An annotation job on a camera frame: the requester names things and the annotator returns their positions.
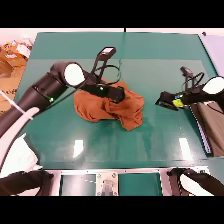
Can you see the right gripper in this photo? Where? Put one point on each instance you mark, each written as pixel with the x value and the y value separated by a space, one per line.
pixel 168 100

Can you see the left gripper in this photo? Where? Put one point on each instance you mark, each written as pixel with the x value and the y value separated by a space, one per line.
pixel 112 93

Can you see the orange-brown shirt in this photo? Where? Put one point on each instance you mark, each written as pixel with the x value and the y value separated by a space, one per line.
pixel 100 108

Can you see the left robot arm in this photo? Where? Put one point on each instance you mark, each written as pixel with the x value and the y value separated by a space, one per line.
pixel 43 90

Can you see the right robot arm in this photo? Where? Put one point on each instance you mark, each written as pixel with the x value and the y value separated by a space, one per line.
pixel 210 88

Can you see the dark grey garment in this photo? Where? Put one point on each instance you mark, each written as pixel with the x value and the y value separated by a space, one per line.
pixel 213 126

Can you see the cardboard box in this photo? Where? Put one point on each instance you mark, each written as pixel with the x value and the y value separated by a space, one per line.
pixel 11 61

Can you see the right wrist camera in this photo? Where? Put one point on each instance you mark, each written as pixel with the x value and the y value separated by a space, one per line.
pixel 186 71

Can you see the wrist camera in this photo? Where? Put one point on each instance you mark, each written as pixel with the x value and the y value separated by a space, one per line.
pixel 107 51
pixel 186 71

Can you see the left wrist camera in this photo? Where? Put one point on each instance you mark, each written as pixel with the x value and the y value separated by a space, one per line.
pixel 107 51

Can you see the silver frame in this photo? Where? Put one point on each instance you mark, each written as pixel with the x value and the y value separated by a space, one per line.
pixel 106 181

